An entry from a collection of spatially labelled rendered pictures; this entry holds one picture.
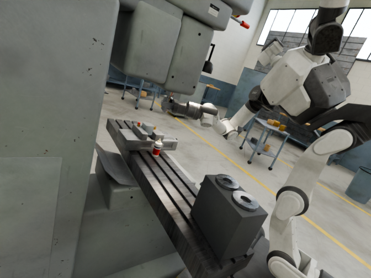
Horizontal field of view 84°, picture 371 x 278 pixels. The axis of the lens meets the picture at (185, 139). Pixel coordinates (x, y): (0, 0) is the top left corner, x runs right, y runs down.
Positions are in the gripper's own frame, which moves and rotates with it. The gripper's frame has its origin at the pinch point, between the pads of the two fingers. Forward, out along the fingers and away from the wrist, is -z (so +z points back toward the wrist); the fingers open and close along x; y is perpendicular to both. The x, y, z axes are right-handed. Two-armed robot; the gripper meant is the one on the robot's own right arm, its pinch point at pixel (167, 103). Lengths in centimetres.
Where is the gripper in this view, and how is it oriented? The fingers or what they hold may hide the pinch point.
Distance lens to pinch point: 108.6
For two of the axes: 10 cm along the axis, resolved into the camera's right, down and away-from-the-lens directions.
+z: 9.5, 2.2, 2.3
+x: 1.3, 3.9, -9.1
